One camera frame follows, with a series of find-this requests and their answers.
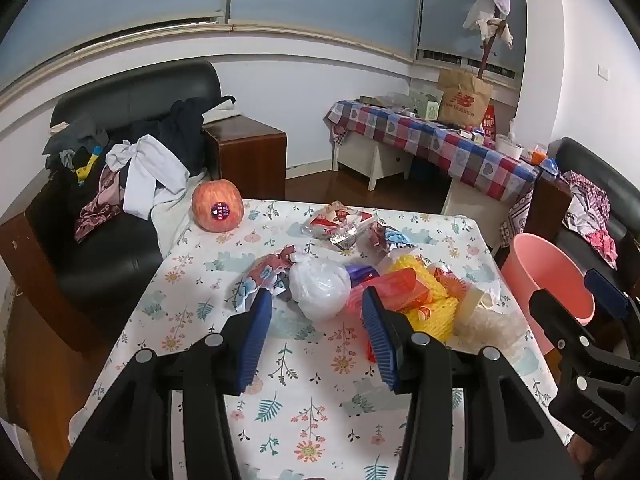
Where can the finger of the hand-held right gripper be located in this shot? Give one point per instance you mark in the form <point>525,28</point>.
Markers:
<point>606,290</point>
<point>555,317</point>

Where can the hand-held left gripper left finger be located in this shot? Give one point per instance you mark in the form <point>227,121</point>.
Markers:
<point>255,340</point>

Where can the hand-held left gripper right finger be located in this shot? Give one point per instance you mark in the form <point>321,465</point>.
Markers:
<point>377,335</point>

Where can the pink plastic bucket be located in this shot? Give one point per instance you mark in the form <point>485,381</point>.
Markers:
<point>545,270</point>

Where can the red pink packet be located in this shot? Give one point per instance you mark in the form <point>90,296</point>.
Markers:
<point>395,287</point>

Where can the purple wrapper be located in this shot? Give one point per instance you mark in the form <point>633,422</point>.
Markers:
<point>362,275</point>

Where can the yellow foam fruit net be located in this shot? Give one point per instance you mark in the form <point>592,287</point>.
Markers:
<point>432,305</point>

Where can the white plastic bag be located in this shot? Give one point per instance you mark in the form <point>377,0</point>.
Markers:
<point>320,285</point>

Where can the beige paper piece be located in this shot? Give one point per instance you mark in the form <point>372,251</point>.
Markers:
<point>471,306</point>

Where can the orange white plastic wrapper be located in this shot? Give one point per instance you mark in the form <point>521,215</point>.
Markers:
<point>455,280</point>

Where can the silver foil wrapper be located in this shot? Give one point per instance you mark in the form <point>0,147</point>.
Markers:
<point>346,238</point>

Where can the red snack packet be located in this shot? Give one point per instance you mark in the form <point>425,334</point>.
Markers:
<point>330,217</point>

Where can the pink floral garment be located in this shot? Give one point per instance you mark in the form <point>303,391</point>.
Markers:
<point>605,246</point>

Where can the plaid pink garment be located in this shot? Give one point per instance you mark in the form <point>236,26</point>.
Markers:
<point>592,195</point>

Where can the wooden armrest cabinet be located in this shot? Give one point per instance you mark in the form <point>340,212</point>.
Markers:
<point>547,205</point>
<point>35,280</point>
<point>250,160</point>

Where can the black leather armchair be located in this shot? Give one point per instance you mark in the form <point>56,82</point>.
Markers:
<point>595,160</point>
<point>120,270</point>

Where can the blue plastic bag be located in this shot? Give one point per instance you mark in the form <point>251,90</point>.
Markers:
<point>549,166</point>

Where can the red apple with sticker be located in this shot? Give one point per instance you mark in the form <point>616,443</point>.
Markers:
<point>217,206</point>

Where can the cream cloth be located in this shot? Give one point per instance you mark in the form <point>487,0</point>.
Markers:
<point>172,215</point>

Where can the orange packet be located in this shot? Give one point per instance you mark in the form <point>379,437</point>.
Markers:
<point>539,152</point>

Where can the white plastic tub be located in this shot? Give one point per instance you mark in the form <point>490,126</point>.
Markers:
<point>509,147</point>

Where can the white wooden table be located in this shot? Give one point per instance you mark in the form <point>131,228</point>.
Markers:
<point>360,157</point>

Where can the white bottle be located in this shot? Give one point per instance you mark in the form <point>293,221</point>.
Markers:
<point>511,127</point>

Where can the checked tablecloth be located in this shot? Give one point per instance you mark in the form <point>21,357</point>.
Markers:
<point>425,140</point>

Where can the red standing packet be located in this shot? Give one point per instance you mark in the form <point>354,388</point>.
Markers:
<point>489,122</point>

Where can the pink patterned garment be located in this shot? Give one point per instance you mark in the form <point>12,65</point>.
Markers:
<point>95,207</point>

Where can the black garment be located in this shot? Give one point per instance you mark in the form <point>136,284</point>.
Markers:
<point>182,130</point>

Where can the clear plastic packaging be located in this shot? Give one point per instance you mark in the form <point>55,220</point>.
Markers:
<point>390,101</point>

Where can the green cardboard box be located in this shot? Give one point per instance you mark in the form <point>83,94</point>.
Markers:
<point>425,103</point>

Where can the brown paper bag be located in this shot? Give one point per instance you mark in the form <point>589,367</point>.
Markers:
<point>462,97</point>

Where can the yellow blue sock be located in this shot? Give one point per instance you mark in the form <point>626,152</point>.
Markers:
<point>87,162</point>

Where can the dark red coat rack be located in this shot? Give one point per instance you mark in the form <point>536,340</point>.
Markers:
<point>486,55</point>

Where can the grey garment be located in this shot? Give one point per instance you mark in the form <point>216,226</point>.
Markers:
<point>75,135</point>

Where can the white hanging garment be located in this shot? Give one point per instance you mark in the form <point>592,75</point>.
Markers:
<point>481,17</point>

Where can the white wall switch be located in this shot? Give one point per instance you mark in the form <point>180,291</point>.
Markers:
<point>604,72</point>

